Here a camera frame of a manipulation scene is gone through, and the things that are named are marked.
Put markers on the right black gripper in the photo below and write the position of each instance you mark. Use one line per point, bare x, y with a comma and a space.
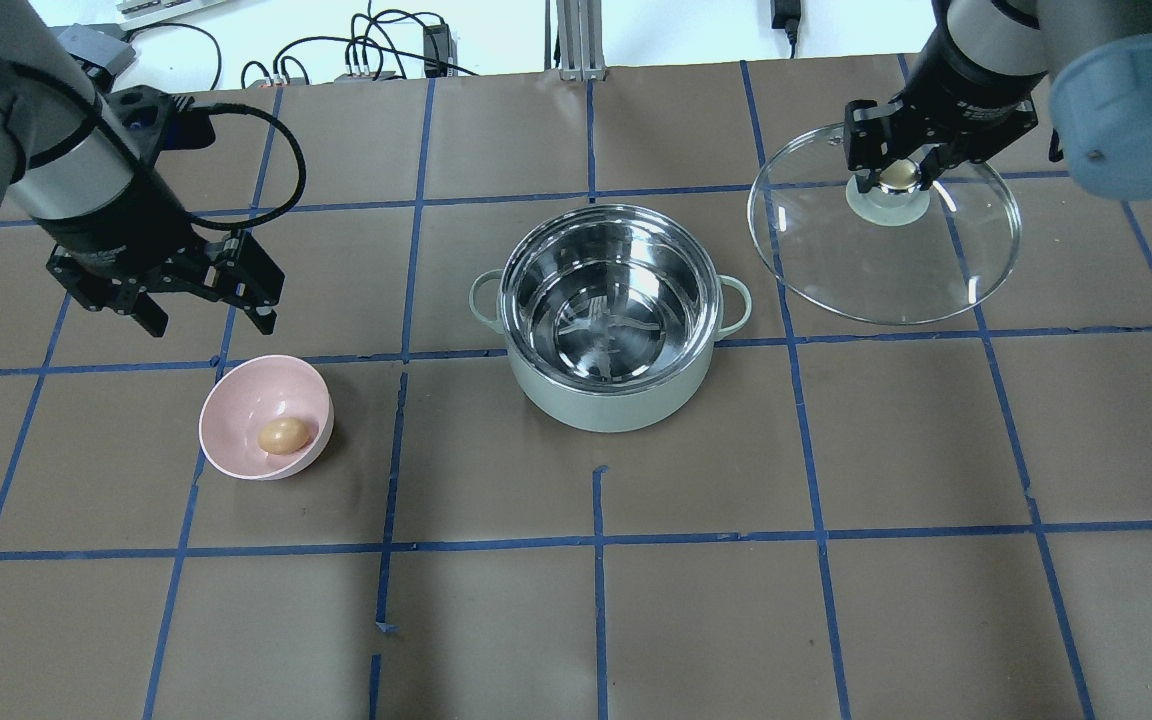
958, 88

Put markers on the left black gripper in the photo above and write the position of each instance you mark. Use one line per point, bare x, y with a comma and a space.
122, 222

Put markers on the glass pot lid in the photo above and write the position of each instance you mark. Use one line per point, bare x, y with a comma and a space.
905, 252

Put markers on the brown egg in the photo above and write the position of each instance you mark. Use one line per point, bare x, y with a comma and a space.
284, 435

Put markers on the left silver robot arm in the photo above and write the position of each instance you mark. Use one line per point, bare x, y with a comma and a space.
81, 164

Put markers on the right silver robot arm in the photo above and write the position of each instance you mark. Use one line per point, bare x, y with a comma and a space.
1097, 56

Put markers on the pale green steel pot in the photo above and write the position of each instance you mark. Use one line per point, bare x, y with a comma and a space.
610, 314

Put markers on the pink bowl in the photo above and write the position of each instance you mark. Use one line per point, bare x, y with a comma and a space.
253, 393

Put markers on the brown paper table mat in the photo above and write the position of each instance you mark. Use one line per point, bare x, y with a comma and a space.
951, 519

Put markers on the aluminium frame post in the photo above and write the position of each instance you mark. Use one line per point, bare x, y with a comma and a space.
577, 34

